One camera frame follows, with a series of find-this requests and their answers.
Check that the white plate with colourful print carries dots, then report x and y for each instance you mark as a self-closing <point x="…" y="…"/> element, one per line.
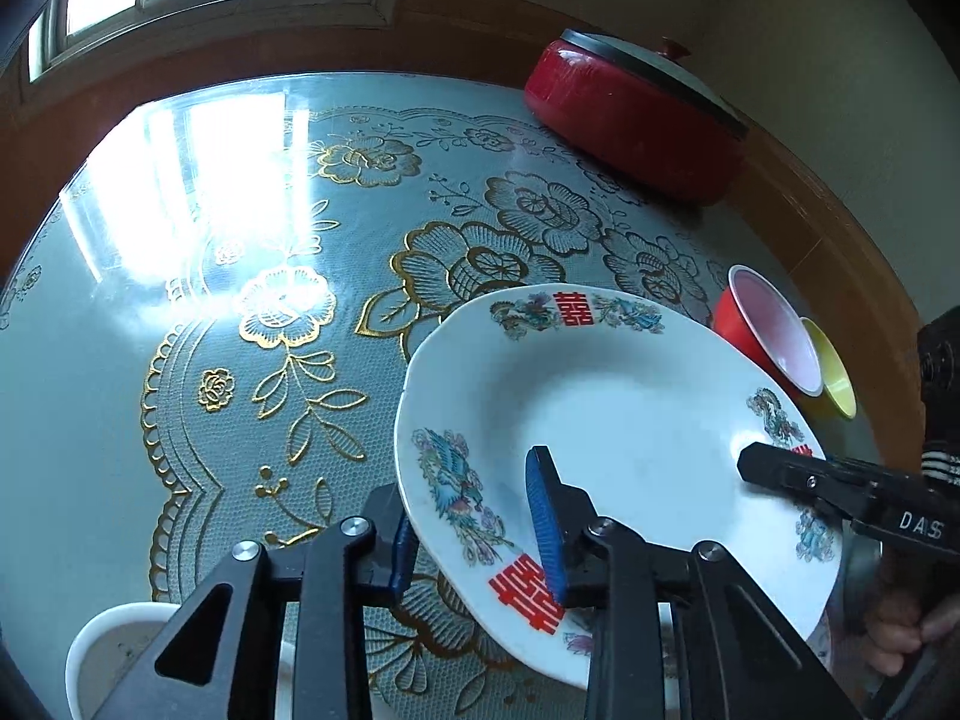
<point x="637" y="405"/>

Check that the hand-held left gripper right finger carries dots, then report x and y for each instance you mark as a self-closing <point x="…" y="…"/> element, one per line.
<point x="541" y="510"/>

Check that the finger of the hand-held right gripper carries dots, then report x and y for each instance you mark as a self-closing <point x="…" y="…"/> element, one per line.
<point x="795" y="469"/>

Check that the white ceramic bowl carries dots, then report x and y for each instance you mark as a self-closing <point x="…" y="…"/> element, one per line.
<point x="112" y="645"/>

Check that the person's right hand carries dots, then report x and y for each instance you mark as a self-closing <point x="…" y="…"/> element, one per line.
<point x="892" y="626"/>

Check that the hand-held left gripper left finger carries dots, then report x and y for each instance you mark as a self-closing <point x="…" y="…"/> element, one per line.
<point x="403" y="564"/>

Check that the teal gold floral tablecloth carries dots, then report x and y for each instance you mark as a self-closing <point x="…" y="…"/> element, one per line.
<point x="300" y="360"/>

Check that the red bowl white inside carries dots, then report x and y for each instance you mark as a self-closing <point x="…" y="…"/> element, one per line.
<point x="772" y="337"/>

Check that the grey pot lid red knob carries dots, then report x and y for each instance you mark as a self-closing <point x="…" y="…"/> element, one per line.
<point x="664" y="73"/>

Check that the red electric cooking pot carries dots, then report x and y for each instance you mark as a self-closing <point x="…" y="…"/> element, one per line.
<point x="622" y="131"/>

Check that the yellow bowl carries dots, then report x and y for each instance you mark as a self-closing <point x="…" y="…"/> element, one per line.
<point x="836" y="382"/>

